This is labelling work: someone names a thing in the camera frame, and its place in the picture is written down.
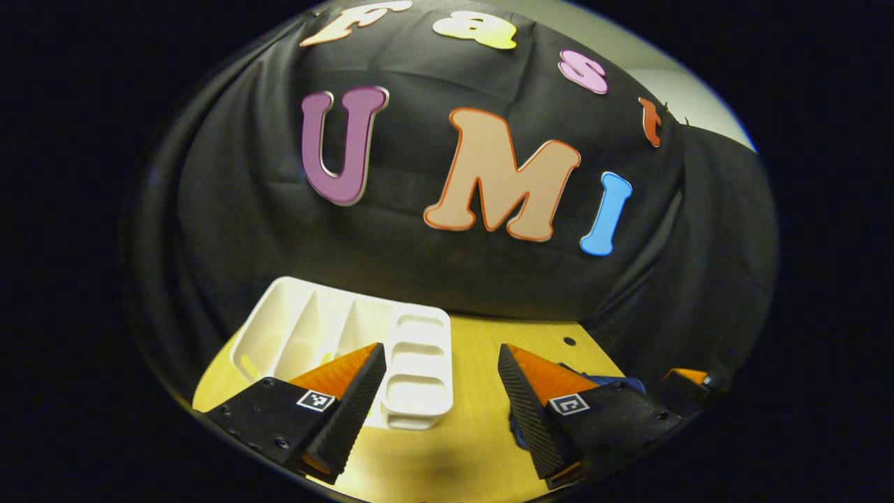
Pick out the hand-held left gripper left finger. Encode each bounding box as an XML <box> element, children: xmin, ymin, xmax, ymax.
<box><xmin>205</xmin><ymin>341</ymin><xmax>388</xmax><ymax>486</ymax></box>

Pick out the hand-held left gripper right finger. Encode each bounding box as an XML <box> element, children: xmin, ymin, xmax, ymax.
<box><xmin>497</xmin><ymin>342</ymin><xmax>684</xmax><ymax>490</ymax></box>

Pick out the blue schoolbag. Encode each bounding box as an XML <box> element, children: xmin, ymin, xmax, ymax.
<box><xmin>508</xmin><ymin>360</ymin><xmax>647</xmax><ymax>449</ymax></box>

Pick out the white bookshelf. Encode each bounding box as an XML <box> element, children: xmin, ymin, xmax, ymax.
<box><xmin>229</xmin><ymin>276</ymin><xmax>454</xmax><ymax>431</ymax></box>

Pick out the black backdrop cloth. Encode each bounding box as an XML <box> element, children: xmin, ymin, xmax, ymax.
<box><xmin>129</xmin><ymin>0</ymin><xmax>780</xmax><ymax>420</ymax></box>

